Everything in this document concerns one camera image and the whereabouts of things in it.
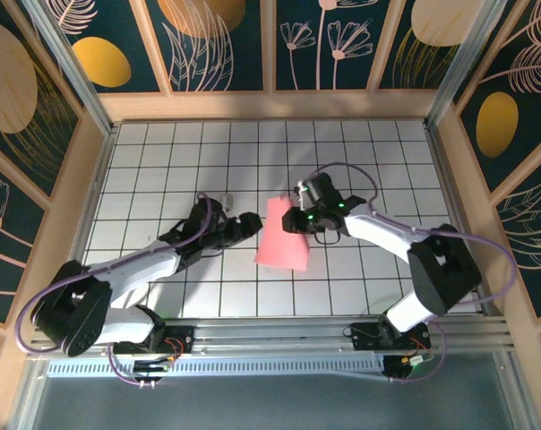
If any pink paper sheet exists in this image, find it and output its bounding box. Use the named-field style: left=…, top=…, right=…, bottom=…
left=253, top=195, right=311, bottom=272

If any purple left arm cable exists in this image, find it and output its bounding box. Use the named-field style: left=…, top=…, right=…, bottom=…
left=15, top=192, right=218, bottom=390

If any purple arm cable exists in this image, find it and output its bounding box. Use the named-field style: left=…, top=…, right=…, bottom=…
left=314, top=161, right=520, bottom=384
left=15, top=192, right=218, bottom=390

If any aluminium frame rail with grooves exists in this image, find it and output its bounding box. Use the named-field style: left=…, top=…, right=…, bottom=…
left=27, top=315, right=516, bottom=359

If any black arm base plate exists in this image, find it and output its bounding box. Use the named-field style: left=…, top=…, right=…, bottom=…
left=112, top=324, right=196, bottom=356
left=350, top=322, right=433, bottom=353

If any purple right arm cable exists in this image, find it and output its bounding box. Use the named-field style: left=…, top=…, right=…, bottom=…
left=314, top=161, right=520, bottom=384

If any aluminium table side rail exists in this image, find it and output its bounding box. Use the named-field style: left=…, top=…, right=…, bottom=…
left=425, top=123, right=498, bottom=317
left=53, top=124, right=122, bottom=324

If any grey slotted cable duct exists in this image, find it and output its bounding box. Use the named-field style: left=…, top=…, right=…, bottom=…
left=46, top=360, right=386, bottom=378

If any black controller box with wires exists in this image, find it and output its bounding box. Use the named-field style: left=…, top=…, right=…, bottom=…
left=133, top=357, right=174, bottom=387
left=382, top=354, right=434, bottom=383

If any aluminium corner post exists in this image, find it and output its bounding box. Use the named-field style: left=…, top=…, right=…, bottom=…
left=425, top=0, right=510, bottom=131
left=21, top=0, right=120, bottom=135

